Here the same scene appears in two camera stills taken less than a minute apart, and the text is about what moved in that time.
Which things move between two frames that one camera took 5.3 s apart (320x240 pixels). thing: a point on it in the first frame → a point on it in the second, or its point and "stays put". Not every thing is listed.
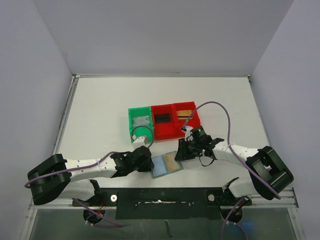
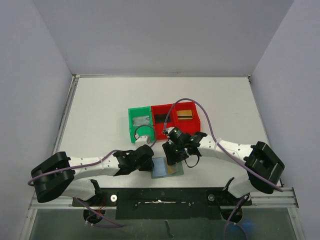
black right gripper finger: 183,151 → 171,151
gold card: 184,115 stays put
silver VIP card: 141,120 stays put
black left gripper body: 145,167 stays put
